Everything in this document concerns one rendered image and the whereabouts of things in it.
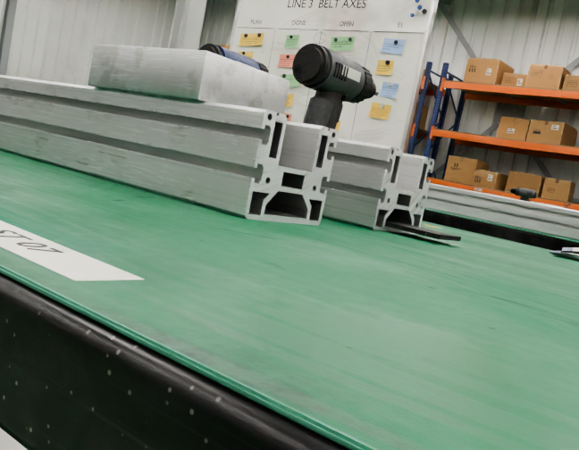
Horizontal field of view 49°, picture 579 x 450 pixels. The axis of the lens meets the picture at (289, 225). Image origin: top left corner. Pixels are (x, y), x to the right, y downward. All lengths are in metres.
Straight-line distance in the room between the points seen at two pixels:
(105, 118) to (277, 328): 0.48
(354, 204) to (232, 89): 0.18
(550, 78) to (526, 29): 1.66
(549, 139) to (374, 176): 9.83
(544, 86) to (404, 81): 6.94
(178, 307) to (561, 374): 0.12
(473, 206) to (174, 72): 1.67
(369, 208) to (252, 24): 3.96
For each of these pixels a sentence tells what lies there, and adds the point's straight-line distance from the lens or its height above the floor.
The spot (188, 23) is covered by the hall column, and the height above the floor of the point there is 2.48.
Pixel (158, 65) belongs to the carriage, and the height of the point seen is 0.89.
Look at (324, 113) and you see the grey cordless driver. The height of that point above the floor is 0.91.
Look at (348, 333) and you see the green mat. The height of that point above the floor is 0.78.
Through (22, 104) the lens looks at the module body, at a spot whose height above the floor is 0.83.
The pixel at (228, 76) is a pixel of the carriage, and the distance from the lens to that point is 0.56.
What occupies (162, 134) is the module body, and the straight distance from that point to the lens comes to 0.57.
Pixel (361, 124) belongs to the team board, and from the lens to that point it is 3.85.
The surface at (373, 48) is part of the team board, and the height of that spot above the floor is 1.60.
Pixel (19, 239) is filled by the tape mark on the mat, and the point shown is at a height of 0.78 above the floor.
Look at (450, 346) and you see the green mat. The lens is 0.21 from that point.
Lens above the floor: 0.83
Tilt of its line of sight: 5 degrees down
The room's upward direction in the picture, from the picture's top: 11 degrees clockwise
